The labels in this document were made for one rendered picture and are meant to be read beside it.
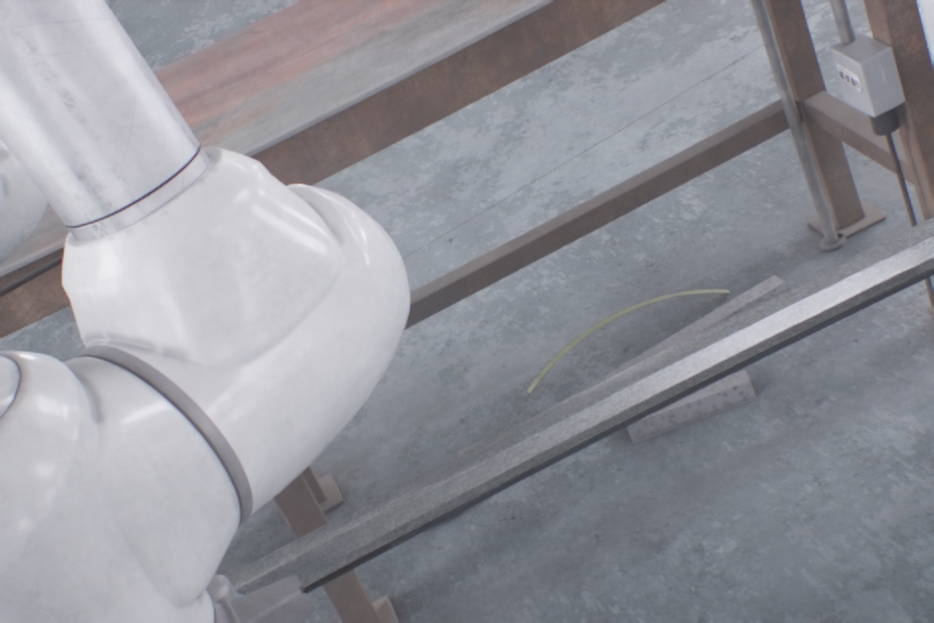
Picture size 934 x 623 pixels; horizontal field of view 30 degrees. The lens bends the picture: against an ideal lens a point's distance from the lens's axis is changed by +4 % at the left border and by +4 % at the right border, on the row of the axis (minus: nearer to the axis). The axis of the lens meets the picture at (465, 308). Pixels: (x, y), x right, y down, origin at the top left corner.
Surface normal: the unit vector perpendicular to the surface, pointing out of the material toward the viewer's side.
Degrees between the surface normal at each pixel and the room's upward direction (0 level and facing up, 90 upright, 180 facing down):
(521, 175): 0
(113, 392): 34
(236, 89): 0
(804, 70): 90
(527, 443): 75
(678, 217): 0
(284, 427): 98
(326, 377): 92
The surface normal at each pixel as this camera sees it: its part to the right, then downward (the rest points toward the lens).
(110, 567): 0.73, 0.05
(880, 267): 0.17, 0.19
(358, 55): -0.37, -0.79
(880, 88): 0.29, 0.40
